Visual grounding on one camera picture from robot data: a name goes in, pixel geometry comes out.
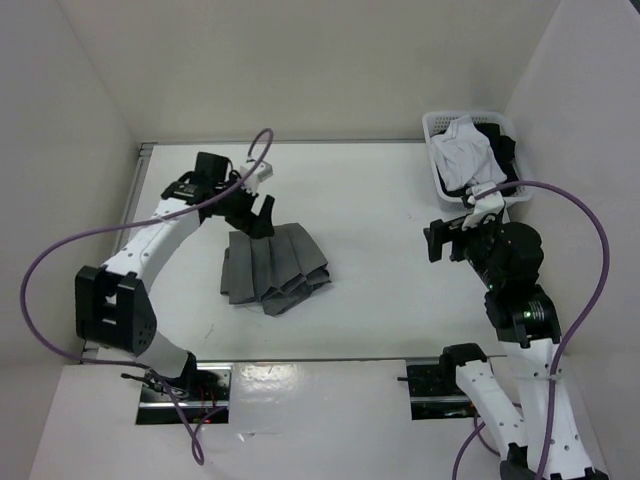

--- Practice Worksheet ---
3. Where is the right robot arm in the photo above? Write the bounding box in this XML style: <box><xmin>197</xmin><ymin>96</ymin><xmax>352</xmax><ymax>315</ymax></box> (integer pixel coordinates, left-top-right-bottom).
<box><xmin>424</xmin><ymin>214</ymin><xmax>607</xmax><ymax>479</ymax></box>

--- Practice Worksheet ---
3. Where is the black skirt in basket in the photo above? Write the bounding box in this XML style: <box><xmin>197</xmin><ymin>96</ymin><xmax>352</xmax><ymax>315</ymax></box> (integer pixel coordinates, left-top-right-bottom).
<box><xmin>444</xmin><ymin>124</ymin><xmax>517</xmax><ymax>196</ymax></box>

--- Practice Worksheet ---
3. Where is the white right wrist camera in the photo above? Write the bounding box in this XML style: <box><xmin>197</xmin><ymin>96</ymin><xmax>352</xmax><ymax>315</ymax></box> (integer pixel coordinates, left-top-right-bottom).
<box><xmin>462</xmin><ymin>182</ymin><xmax>506</xmax><ymax>231</ymax></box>

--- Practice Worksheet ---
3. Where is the aluminium table edge rail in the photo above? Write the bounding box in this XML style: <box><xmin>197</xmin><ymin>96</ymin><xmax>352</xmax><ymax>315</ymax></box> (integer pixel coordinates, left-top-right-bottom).
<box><xmin>82</xmin><ymin>142</ymin><xmax>157</xmax><ymax>359</ymax></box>

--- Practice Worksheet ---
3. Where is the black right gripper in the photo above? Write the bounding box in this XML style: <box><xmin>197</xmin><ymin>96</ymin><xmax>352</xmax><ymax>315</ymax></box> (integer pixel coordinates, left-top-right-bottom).
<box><xmin>422</xmin><ymin>209</ymin><xmax>502</xmax><ymax>285</ymax></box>

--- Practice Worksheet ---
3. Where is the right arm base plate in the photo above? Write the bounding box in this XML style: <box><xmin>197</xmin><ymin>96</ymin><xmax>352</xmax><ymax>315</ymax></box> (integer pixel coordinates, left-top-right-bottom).
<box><xmin>397</xmin><ymin>357</ymin><xmax>476</xmax><ymax>421</ymax></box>

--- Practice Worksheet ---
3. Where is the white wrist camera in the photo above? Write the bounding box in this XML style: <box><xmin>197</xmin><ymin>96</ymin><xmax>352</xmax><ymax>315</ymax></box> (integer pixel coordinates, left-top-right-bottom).
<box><xmin>462</xmin><ymin>182</ymin><xmax>506</xmax><ymax>231</ymax></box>
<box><xmin>239</xmin><ymin>162</ymin><xmax>273</xmax><ymax>194</ymax></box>

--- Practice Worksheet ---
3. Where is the grey pleated skirt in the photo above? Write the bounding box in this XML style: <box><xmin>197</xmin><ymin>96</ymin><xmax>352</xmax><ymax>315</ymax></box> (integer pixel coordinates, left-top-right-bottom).
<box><xmin>220</xmin><ymin>223</ymin><xmax>331</xmax><ymax>317</ymax></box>

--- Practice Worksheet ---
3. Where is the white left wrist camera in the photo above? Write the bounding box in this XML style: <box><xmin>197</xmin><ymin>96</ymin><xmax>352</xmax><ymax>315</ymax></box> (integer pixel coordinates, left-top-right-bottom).
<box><xmin>239</xmin><ymin>162</ymin><xmax>273</xmax><ymax>194</ymax></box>

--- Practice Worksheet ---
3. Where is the white plastic laundry basket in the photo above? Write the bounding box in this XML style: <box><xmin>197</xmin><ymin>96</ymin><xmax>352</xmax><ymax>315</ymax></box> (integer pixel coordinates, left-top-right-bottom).
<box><xmin>422</xmin><ymin>110</ymin><xmax>533</xmax><ymax>212</ymax></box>

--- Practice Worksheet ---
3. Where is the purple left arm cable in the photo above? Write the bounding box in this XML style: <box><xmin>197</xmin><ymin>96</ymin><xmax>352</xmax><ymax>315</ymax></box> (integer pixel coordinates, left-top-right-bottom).
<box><xmin>19</xmin><ymin>128</ymin><xmax>276</xmax><ymax>466</ymax></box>

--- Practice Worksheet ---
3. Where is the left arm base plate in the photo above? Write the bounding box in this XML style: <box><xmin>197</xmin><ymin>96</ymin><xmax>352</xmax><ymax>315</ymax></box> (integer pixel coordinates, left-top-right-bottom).
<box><xmin>121</xmin><ymin>362</ymin><xmax>232</xmax><ymax>425</ymax></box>

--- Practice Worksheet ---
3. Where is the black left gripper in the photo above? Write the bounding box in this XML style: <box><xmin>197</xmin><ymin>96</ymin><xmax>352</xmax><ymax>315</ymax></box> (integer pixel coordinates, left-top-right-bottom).
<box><xmin>213</xmin><ymin>174</ymin><xmax>273</xmax><ymax>239</ymax></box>

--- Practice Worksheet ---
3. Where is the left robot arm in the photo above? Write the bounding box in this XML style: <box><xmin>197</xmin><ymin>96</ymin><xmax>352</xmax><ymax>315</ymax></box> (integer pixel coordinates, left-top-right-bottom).
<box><xmin>74</xmin><ymin>152</ymin><xmax>275</xmax><ymax>400</ymax></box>

